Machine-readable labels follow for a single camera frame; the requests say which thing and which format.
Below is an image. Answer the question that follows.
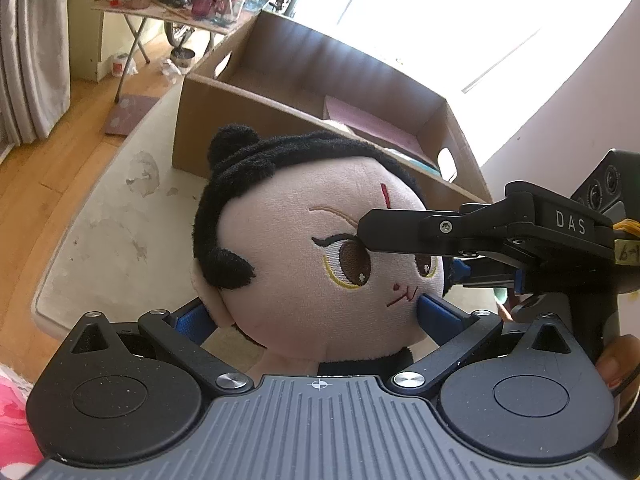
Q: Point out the brown cardboard box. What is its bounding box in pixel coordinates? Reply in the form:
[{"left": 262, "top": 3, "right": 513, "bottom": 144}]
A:
[{"left": 171, "top": 10, "right": 494, "bottom": 207}]

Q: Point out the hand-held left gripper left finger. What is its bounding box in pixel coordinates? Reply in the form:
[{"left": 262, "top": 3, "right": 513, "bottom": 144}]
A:
[{"left": 67, "top": 305, "right": 254, "bottom": 397}]

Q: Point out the beige wardrobe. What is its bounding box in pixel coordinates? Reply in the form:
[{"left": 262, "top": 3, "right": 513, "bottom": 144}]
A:
[{"left": 70, "top": 0, "right": 107, "bottom": 84}]

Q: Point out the pink cloth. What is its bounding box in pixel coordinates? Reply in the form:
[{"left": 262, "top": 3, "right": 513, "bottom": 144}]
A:
[{"left": 0, "top": 364, "right": 46, "bottom": 469}]

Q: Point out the black-haired plush doll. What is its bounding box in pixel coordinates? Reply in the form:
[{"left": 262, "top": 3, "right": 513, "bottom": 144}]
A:
[{"left": 189, "top": 125, "right": 449, "bottom": 377}]

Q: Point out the steel bowl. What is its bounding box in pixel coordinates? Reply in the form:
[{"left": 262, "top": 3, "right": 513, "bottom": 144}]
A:
[{"left": 169, "top": 47, "right": 197, "bottom": 69}]

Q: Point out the wooden folding table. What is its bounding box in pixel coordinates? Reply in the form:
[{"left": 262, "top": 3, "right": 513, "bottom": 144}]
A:
[{"left": 90, "top": 0, "right": 262, "bottom": 106}]

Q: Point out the pink book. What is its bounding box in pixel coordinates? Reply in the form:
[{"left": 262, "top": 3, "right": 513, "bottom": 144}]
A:
[{"left": 324, "top": 95, "right": 429, "bottom": 159}]

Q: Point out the brown flat board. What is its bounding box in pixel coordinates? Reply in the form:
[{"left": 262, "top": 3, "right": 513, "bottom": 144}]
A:
[{"left": 104, "top": 93, "right": 159, "bottom": 136}]

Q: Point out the blue white tissue packet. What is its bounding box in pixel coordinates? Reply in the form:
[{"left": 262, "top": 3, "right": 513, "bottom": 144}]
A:
[{"left": 399, "top": 151, "right": 444, "bottom": 177}]

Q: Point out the person's right hand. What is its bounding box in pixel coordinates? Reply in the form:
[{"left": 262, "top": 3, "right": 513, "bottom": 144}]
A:
[{"left": 595, "top": 334, "right": 640, "bottom": 404}]

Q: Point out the clear glass jar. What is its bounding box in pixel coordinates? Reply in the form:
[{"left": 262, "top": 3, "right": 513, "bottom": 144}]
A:
[{"left": 215, "top": 0, "right": 246, "bottom": 26}]

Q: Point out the grey curtain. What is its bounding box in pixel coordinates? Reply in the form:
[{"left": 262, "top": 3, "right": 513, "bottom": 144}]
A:
[{"left": 0, "top": 0, "right": 72, "bottom": 147}]

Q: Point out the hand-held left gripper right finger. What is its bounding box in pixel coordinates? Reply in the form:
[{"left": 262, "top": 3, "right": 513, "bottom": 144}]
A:
[{"left": 387, "top": 293, "right": 582, "bottom": 399}]

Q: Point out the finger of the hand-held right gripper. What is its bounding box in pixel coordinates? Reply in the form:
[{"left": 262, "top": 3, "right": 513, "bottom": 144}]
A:
[
  {"left": 442, "top": 255, "right": 521, "bottom": 294},
  {"left": 357, "top": 202, "right": 507, "bottom": 262}
]

